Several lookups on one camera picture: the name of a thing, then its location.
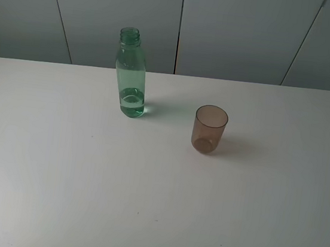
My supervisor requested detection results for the green transparent plastic bottle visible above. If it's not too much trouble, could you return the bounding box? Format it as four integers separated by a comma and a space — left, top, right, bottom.
115, 27, 146, 118

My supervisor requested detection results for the pink translucent plastic cup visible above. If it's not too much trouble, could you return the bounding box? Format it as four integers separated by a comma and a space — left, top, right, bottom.
191, 105, 229, 154

